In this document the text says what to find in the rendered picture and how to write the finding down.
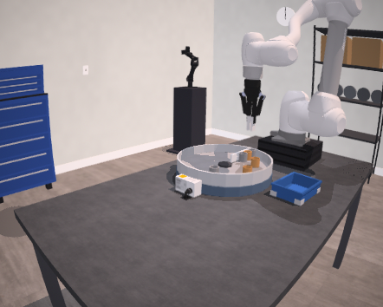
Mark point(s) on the blue crate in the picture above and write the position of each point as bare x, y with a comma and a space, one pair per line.
304, 187

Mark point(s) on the bronze bushing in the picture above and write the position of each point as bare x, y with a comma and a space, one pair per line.
255, 161
247, 169
249, 154

